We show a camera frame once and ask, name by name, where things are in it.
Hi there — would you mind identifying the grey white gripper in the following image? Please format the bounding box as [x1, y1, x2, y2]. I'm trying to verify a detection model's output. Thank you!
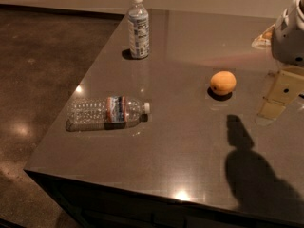
[252, 0, 304, 122]

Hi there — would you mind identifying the orange fruit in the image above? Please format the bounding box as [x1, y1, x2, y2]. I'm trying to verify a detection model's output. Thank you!
[210, 71, 237, 96]

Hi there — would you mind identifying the upright clear water bottle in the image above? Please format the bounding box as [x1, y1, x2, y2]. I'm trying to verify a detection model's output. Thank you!
[127, 0, 150, 59]

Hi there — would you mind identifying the empty lying plastic bottle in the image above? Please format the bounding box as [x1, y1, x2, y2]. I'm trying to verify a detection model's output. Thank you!
[67, 96, 151, 125]

